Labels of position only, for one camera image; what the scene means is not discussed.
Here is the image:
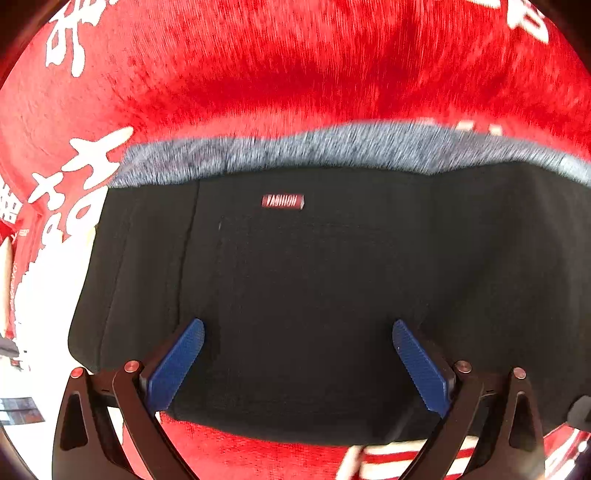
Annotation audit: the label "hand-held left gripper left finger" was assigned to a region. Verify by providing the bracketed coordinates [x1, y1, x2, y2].
[52, 318, 206, 480]

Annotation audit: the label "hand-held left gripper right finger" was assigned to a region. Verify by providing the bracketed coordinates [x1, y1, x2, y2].
[392, 319, 546, 480]

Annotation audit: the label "black pants with grey waistband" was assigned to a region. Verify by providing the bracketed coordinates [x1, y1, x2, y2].
[67, 119, 591, 448]

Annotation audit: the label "red printed blanket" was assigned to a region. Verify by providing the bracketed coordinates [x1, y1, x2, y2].
[0, 0, 591, 480]

